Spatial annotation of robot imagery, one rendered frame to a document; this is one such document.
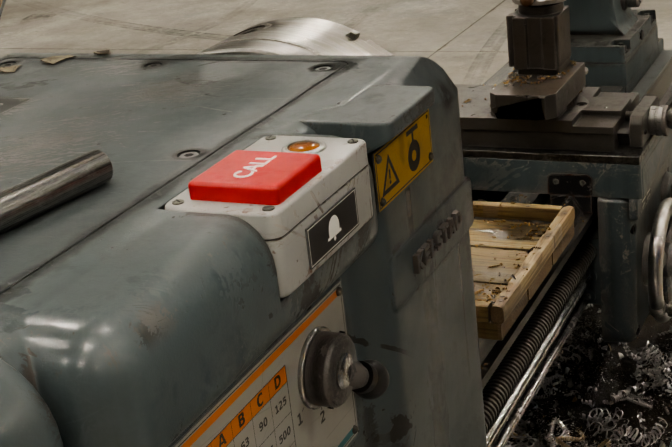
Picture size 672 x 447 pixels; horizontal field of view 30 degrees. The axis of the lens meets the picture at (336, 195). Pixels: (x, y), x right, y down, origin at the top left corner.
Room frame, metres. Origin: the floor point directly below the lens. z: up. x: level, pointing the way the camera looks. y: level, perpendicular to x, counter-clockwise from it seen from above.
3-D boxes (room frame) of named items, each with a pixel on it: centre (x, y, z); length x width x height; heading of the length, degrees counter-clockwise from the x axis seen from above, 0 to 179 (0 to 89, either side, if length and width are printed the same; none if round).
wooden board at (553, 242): (1.43, -0.07, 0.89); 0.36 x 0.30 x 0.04; 63
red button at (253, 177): (0.71, 0.05, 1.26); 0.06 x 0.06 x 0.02; 63
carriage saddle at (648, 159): (1.81, -0.27, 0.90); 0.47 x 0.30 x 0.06; 63
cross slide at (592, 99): (1.76, -0.26, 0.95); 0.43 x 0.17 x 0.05; 63
